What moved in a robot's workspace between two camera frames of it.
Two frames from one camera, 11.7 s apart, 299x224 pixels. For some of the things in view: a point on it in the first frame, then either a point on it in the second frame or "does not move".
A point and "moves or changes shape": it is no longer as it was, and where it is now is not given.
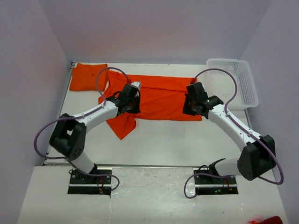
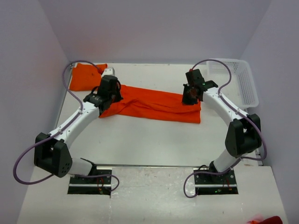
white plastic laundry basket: x=222 y=85 does not move
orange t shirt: x=160 y=98 moves or changes shape
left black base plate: x=81 y=184 does not move
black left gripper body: x=133 y=107 -> x=115 y=96
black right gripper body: x=189 y=107 -> x=188 y=98
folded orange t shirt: x=84 y=77 does not move
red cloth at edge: x=274 y=220 does not move
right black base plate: x=213 y=185 does not move
